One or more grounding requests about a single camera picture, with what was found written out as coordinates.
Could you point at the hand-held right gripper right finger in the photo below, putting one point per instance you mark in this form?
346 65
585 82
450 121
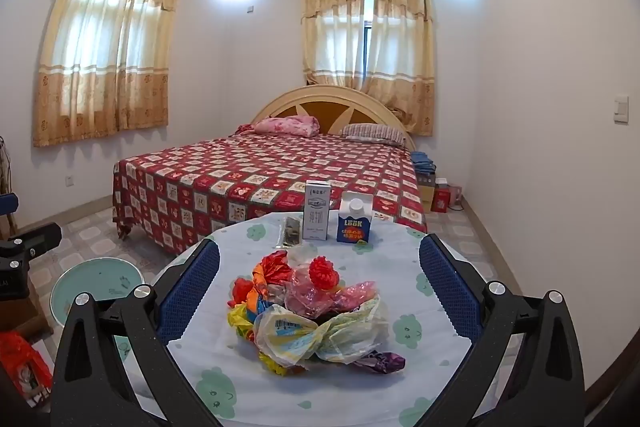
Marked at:
445 287

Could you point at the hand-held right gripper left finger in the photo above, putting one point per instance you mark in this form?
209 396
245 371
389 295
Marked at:
192 287

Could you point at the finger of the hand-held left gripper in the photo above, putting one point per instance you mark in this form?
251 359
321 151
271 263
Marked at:
40 238
7 203

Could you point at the yellow wrapper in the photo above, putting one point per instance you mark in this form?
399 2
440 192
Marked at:
240 319

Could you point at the teal bin with metal rim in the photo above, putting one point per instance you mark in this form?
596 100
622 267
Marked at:
100 279

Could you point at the purple foil wrapper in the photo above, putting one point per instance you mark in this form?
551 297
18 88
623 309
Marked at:
385 363

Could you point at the pink plastic wrapper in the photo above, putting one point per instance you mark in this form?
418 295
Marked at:
310 302

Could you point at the red plastic bag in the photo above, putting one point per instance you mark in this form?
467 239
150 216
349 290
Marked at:
20 352

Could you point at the small red box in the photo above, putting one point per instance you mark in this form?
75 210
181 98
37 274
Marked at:
441 201

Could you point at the pink box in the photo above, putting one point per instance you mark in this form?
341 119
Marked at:
455 194

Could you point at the brown cardboard box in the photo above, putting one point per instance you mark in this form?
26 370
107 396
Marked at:
426 194

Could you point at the blue carton with white cap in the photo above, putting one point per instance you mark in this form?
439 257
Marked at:
354 227

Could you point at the dark foil packet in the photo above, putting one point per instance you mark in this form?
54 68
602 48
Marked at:
292 232

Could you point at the printed cardboard box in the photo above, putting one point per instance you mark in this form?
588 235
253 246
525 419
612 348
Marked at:
32 387

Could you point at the bed with red patterned cover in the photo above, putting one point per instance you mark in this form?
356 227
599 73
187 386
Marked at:
250 177

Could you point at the stack of blue cloths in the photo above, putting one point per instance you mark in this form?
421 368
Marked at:
424 162

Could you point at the tall white milk carton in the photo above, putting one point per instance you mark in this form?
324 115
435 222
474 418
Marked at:
317 212

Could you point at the pink red cloth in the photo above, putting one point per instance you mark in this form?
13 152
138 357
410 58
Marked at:
245 129

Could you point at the striped pillow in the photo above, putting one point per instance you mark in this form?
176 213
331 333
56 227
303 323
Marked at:
372 133

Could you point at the wide beige floral curtain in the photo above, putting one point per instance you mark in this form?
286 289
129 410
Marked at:
110 47

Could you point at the pink floral pillow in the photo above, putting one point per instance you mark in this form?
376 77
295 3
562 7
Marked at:
287 126

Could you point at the cream wooden bed headboard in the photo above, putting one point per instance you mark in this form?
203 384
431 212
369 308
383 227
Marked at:
320 107

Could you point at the narrow beige floral curtain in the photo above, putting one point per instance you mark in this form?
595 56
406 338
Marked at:
402 47
332 32

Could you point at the white wall switch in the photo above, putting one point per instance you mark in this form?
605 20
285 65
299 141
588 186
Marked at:
621 108

